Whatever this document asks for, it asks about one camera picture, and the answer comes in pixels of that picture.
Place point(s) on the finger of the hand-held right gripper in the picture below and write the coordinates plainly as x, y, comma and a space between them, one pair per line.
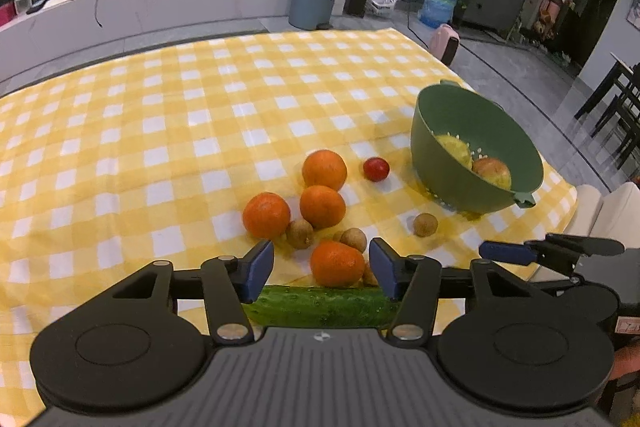
505, 252

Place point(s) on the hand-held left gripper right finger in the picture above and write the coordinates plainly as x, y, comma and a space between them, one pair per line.
382, 268

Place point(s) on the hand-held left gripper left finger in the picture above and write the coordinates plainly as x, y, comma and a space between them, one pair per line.
260, 267

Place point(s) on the brown longan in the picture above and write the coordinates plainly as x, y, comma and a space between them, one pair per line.
369, 276

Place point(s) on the brown kiwi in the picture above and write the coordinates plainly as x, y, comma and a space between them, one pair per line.
300, 233
352, 239
425, 224

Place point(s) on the orange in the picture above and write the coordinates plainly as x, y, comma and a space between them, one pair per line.
266, 215
322, 206
324, 169
337, 263

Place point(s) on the green colander bowl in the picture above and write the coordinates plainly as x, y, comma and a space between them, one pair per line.
430, 142

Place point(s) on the person's right hand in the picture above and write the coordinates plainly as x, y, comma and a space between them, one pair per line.
627, 359

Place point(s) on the green cucumber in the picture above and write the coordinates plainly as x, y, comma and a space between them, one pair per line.
320, 307

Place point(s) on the red yellow apple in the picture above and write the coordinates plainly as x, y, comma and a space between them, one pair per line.
492, 172

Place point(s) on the red cherry tomato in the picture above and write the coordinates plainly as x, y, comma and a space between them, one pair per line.
376, 169

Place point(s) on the yellow green pear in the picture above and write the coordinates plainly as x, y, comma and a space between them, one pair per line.
452, 149

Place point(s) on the black dining chair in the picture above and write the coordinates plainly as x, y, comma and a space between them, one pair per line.
615, 107

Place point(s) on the yellow checked tablecloth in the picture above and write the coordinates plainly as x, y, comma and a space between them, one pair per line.
150, 117

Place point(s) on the pink space heater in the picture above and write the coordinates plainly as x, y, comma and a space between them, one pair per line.
445, 42

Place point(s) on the pile of plush toys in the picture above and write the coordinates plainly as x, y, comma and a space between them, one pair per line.
550, 14

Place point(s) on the framed wall picture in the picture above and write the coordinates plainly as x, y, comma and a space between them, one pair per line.
634, 9

